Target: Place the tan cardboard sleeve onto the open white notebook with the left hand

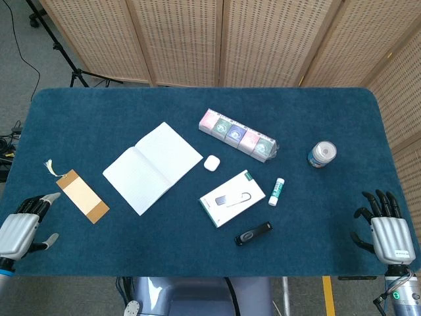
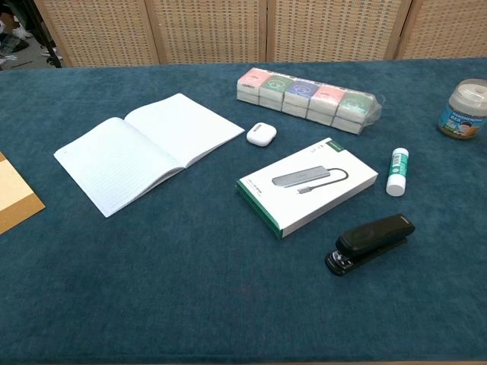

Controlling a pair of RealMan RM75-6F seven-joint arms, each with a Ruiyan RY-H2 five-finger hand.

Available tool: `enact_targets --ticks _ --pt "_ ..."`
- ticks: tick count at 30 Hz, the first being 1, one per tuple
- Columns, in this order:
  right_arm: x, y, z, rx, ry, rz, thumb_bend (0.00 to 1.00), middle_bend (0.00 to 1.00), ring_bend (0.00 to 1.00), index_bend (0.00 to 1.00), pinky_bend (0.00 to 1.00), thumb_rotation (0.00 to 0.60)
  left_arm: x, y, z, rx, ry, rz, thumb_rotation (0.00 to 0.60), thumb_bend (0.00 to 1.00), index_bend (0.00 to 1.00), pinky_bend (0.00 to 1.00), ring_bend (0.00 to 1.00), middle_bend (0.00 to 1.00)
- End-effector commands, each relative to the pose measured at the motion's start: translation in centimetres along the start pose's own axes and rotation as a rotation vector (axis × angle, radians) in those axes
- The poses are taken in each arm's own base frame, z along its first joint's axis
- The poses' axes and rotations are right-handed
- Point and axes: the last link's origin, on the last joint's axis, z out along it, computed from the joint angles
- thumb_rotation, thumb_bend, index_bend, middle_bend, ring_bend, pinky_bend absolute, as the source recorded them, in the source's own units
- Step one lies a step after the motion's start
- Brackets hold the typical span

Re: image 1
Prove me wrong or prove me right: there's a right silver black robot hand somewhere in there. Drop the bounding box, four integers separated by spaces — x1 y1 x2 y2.
350 190 416 264

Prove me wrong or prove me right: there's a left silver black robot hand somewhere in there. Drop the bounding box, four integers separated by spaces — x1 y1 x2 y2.
0 192 62 263

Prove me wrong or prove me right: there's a tan and cream paper sheet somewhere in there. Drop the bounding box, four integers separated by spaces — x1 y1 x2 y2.
44 159 111 225

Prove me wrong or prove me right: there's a clear jar with blue label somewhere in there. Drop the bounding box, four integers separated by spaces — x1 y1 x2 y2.
307 140 337 169

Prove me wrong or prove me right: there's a white green glue stick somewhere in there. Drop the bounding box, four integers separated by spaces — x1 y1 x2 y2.
268 178 285 207

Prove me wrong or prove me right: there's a black stapler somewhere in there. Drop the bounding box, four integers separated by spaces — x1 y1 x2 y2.
234 221 273 247

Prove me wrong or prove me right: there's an open white lined notebook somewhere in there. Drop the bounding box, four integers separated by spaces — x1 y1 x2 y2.
102 121 204 217

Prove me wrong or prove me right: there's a blue table cloth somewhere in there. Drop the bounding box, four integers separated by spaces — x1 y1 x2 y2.
0 86 421 277

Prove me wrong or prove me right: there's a white USB hub box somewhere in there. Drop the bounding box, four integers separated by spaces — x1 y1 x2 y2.
199 169 266 229

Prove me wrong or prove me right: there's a black tripod stand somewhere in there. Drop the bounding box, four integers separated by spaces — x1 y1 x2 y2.
25 0 124 88

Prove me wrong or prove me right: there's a wrapped pack of tissue packets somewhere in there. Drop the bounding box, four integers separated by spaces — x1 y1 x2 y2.
198 108 280 164

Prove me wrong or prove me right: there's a grey robot torso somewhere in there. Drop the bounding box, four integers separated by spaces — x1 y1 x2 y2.
114 276 274 316

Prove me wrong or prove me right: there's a white earbuds case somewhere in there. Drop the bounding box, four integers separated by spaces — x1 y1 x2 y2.
203 155 220 171

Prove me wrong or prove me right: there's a bundle of floor cables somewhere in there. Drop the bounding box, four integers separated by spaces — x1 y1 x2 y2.
0 120 24 184

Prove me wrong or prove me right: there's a black floor cable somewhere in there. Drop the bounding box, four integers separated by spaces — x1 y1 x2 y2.
5 0 41 101

